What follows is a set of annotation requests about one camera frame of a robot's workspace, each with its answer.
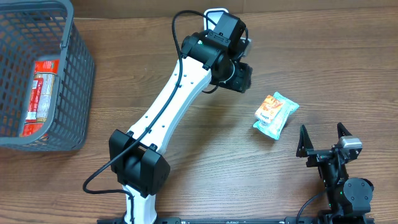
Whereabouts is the orange brown snack bag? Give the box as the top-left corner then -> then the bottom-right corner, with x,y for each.
35,72 -> 55,123

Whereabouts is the red snack packet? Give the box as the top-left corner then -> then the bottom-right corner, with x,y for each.
20,59 -> 59,137

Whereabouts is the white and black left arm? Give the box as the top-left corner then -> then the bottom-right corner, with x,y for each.
109,12 -> 252,223

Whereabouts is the teal wet wipes pack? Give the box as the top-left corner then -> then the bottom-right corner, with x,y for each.
253,92 -> 299,140

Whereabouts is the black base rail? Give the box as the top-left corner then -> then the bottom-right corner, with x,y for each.
96,217 -> 363,224

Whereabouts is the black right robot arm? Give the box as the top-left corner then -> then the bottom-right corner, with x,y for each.
295,123 -> 374,223

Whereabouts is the grey plastic mesh basket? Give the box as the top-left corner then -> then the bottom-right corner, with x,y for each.
1,0 -> 95,152

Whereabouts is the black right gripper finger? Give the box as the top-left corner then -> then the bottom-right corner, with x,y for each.
336,123 -> 351,138
296,124 -> 313,157

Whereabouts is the small orange box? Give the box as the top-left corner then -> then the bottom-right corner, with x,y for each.
254,95 -> 284,124

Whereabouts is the white barcode scanner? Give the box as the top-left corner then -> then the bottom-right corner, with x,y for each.
203,8 -> 229,30

